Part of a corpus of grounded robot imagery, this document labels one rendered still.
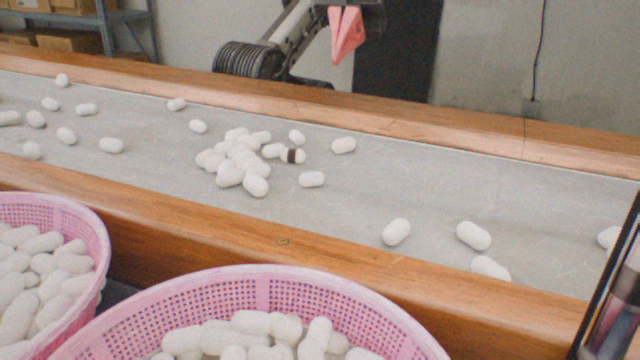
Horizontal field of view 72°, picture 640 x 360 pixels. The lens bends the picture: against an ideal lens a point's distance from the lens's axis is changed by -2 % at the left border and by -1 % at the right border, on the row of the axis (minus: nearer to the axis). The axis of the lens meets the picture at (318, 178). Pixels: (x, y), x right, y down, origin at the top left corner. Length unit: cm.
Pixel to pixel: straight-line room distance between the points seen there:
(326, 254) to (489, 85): 227
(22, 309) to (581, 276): 48
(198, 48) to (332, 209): 267
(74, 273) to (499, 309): 36
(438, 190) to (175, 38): 277
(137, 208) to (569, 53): 234
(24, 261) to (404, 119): 51
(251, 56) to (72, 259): 63
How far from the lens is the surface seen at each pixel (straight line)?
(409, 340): 34
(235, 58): 100
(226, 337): 36
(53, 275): 45
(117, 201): 49
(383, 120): 70
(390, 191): 54
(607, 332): 33
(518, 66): 258
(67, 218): 51
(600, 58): 262
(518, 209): 56
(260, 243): 40
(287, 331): 36
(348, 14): 68
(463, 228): 46
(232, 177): 53
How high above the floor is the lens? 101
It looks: 28 degrees down
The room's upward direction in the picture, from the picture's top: 2 degrees clockwise
